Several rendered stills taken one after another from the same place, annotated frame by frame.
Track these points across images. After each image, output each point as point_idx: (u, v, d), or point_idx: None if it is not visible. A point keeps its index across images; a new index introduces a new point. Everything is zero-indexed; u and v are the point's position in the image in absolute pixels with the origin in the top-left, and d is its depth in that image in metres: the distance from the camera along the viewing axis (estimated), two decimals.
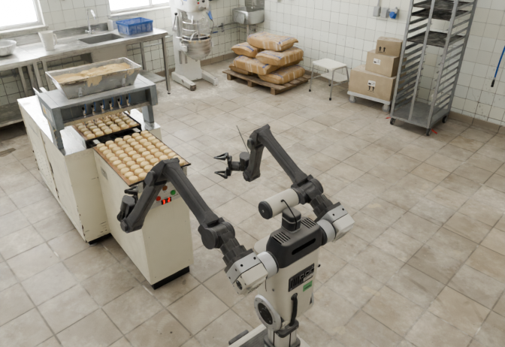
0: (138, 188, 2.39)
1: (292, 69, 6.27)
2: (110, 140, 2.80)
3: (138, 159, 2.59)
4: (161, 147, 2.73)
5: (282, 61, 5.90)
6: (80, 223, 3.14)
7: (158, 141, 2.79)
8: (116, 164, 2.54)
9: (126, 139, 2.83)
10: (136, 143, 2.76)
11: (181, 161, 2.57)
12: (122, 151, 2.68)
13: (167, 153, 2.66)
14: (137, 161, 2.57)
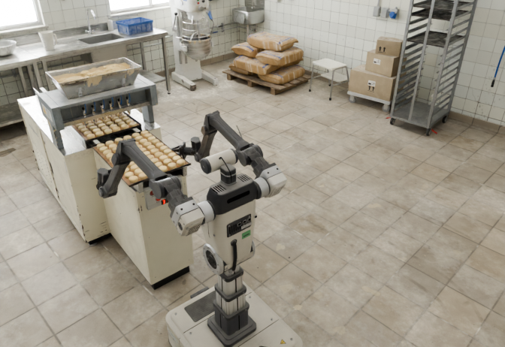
0: (138, 188, 2.39)
1: (292, 69, 6.27)
2: (110, 140, 2.80)
3: None
4: (161, 147, 2.73)
5: (282, 61, 5.90)
6: (80, 223, 3.14)
7: (158, 141, 2.79)
8: None
9: (126, 139, 2.83)
10: (136, 143, 2.76)
11: (181, 161, 2.57)
12: None
13: (167, 153, 2.66)
14: None
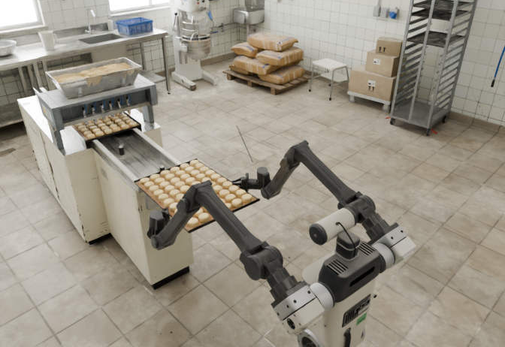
0: (138, 188, 2.39)
1: (292, 69, 6.27)
2: (156, 173, 2.32)
3: None
4: (218, 179, 2.24)
5: (282, 61, 5.90)
6: (80, 223, 3.14)
7: (213, 173, 2.30)
8: (167, 203, 2.04)
9: (174, 171, 2.35)
10: (187, 176, 2.27)
11: (247, 196, 2.06)
12: (171, 186, 2.19)
13: (228, 187, 2.17)
14: None
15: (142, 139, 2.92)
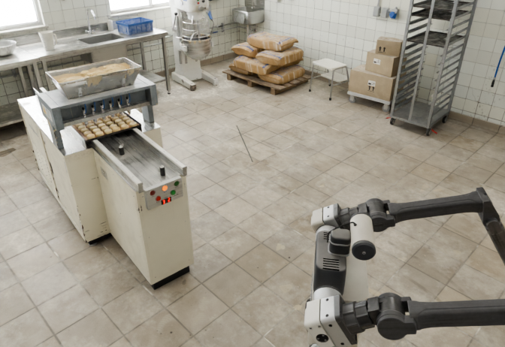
0: (138, 188, 2.39)
1: (292, 69, 6.27)
2: None
3: None
4: None
5: (282, 61, 5.90)
6: (80, 223, 3.14)
7: None
8: None
9: None
10: None
11: None
12: None
13: None
14: None
15: (142, 139, 2.92)
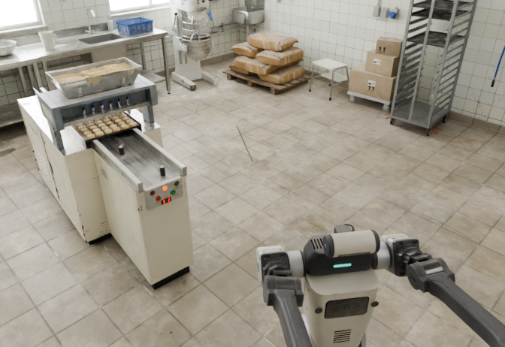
0: (138, 188, 2.39)
1: (292, 69, 6.27)
2: None
3: None
4: None
5: (282, 61, 5.90)
6: (80, 223, 3.14)
7: None
8: None
9: None
10: None
11: None
12: None
13: None
14: None
15: (142, 139, 2.92)
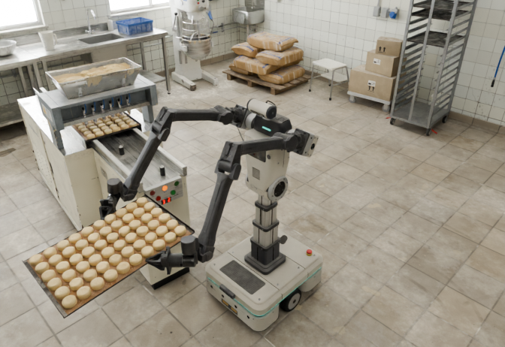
0: (138, 188, 2.39)
1: (292, 69, 6.27)
2: (55, 291, 1.59)
3: (130, 238, 1.81)
4: (95, 227, 1.89)
5: (282, 61, 5.90)
6: (80, 223, 3.14)
7: (77, 233, 1.86)
8: (140, 257, 1.72)
9: (55, 273, 1.67)
10: (79, 254, 1.74)
11: (141, 199, 2.04)
12: (100, 264, 1.70)
13: (116, 217, 1.95)
14: (134, 238, 1.81)
15: (142, 139, 2.92)
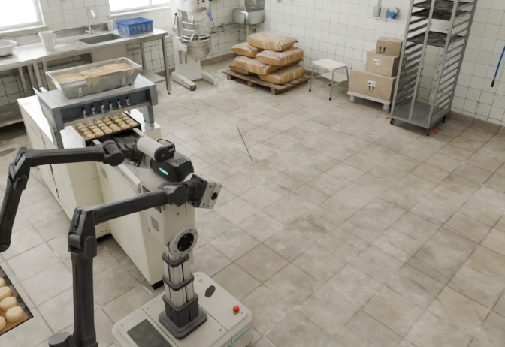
0: (138, 188, 2.39)
1: (292, 69, 6.27)
2: None
3: None
4: None
5: (282, 61, 5.90)
6: None
7: None
8: None
9: None
10: None
11: None
12: None
13: None
14: None
15: None
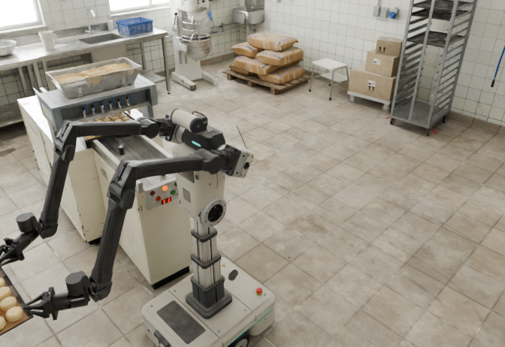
0: (138, 188, 2.39)
1: (292, 69, 6.27)
2: None
3: None
4: None
5: (282, 61, 5.90)
6: (80, 223, 3.14)
7: None
8: None
9: None
10: None
11: None
12: None
13: None
14: None
15: (142, 139, 2.92)
